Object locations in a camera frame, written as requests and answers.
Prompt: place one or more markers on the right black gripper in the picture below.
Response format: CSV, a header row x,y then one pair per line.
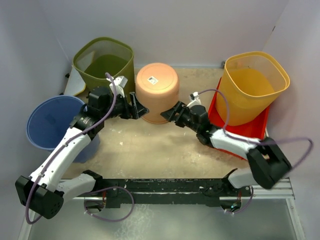
x,y
170,114

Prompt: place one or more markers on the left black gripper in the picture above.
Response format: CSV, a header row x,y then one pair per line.
x,y
133,112

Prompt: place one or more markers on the orange round plastic bucket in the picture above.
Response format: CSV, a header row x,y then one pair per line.
x,y
157,88

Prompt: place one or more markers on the yellow mesh plastic basket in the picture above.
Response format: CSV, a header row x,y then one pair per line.
x,y
250,82

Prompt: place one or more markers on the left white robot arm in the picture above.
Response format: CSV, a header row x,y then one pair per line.
x,y
41,192

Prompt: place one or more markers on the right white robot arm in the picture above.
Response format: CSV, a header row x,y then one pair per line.
x,y
267,162

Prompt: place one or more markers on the green mesh plastic basket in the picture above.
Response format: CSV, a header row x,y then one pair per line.
x,y
105,55

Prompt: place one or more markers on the white yellow-edged board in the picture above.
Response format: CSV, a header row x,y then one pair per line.
x,y
75,83

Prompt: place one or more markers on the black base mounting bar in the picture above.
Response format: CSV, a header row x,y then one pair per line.
x,y
154,191

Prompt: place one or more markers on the blue round plastic bucket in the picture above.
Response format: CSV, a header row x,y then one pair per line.
x,y
48,123

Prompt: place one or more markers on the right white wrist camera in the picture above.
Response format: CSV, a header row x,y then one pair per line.
x,y
194,100

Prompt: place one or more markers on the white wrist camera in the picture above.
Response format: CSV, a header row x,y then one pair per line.
x,y
194,100
118,85

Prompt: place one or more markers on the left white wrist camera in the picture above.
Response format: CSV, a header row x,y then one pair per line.
x,y
118,85

